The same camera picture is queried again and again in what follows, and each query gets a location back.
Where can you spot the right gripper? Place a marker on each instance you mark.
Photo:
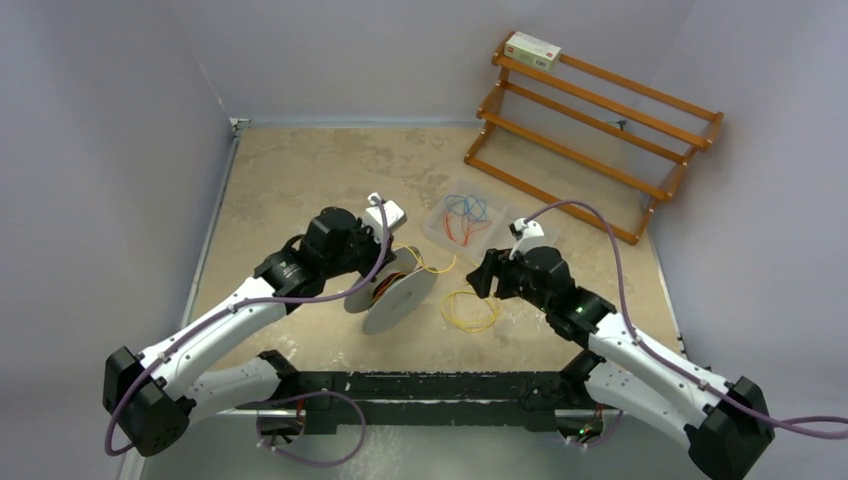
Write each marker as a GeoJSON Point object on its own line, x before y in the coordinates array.
{"type": "Point", "coordinates": [495, 263]}

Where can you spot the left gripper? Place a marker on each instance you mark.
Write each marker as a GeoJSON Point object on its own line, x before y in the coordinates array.
{"type": "Point", "coordinates": [366, 233]}

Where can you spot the white perforated cable spool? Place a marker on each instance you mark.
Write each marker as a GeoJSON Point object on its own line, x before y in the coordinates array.
{"type": "Point", "coordinates": [395, 292]}

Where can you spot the clear plastic divided tray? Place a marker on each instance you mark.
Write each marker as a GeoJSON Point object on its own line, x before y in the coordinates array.
{"type": "Point", "coordinates": [464, 218]}

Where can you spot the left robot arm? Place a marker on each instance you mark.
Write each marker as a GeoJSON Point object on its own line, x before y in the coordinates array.
{"type": "Point", "coordinates": [155, 395]}

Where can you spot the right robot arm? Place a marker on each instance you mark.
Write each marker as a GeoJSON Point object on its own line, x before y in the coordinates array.
{"type": "Point", "coordinates": [719, 422]}

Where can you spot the wooden shelf rack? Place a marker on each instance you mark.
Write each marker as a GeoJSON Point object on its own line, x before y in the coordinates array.
{"type": "Point", "coordinates": [489, 111]}

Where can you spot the white green box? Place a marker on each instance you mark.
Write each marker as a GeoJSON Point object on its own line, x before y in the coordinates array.
{"type": "Point", "coordinates": [532, 51]}

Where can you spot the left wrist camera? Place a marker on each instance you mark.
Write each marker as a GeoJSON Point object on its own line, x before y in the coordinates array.
{"type": "Point", "coordinates": [384, 217]}

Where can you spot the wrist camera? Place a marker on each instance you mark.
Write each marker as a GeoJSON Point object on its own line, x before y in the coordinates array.
{"type": "Point", "coordinates": [528, 235]}
{"type": "Point", "coordinates": [384, 217]}

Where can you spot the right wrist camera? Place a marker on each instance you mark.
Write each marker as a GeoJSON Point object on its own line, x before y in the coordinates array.
{"type": "Point", "coordinates": [528, 235]}

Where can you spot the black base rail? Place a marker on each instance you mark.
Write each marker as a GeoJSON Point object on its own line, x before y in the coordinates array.
{"type": "Point", "coordinates": [536, 401]}

